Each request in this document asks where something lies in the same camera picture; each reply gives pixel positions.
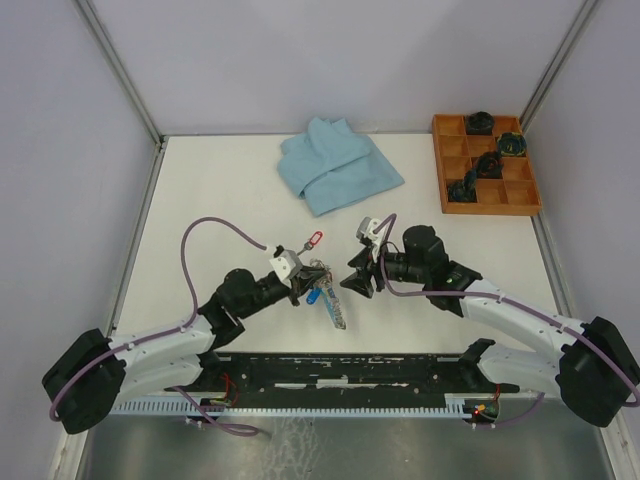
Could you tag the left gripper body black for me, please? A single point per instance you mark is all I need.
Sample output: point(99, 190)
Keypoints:
point(297, 290)

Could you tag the metal key organizer plate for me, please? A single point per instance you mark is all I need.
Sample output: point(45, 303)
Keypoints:
point(329, 297)

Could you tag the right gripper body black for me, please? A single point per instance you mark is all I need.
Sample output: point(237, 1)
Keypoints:
point(375, 269)

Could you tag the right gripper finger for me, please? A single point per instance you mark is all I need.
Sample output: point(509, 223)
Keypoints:
point(366, 259)
point(359, 282)

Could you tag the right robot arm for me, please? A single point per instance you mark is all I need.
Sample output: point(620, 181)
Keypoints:
point(587, 364)

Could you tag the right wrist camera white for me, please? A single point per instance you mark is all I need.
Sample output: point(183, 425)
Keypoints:
point(371, 232)

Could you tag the blue key tag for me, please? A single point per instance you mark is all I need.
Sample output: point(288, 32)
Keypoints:
point(314, 295)

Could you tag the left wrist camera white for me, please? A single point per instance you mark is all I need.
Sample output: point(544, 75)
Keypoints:
point(285, 263)

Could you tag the wooden compartment tray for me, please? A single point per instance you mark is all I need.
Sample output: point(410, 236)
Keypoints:
point(483, 165)

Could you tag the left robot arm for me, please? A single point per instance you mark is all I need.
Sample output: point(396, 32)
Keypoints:
point(97, 373)

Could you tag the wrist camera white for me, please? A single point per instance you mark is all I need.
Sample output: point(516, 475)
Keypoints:
point(285, 263)
point(371, 232)

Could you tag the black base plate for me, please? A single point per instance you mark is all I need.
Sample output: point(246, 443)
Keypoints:
point(340, 380)

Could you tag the light blue cloth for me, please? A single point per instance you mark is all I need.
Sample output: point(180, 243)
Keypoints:
point(330, 167)

